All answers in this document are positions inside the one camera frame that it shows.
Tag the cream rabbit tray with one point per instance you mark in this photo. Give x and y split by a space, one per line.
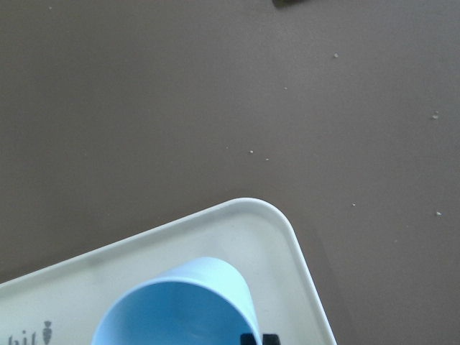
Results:
64 303

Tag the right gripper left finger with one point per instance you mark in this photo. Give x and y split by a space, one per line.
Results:
247 339

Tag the grey folded cloth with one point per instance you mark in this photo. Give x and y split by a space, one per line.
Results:
284 3

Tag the blue cup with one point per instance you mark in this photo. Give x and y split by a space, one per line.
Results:
203 301

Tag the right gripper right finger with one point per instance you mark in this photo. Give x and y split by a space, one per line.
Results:
270 339

